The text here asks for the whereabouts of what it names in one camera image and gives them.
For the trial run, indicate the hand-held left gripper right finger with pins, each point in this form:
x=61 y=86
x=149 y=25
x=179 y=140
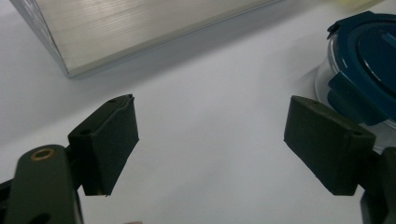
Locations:
x=327 y=146

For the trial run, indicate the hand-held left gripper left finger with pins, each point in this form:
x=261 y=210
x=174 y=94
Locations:
x=109 y=146

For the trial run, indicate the round glass container blue lid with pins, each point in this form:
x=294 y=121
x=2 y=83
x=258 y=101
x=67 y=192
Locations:
x=367 y=62

